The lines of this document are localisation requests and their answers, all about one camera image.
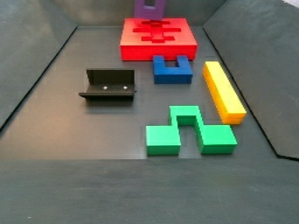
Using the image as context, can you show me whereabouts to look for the purple U-shaped block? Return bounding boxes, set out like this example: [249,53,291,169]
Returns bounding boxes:
[135,0,165,20]

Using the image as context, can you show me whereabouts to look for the black angled fixture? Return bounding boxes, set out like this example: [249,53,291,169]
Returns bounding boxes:
[78,68,136,100]

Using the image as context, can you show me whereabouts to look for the red slotted board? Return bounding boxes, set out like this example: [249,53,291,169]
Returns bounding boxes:
[119,17,197,61]

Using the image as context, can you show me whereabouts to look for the blue U-shaped block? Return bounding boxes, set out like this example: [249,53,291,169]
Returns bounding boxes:
[153,55,192,84]

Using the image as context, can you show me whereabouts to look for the green zigzag block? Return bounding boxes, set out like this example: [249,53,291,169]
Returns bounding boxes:
[145,106,237,156]

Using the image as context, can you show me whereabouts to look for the yellow long bar block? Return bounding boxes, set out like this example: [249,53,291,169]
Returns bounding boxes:
[203,61,247,124]

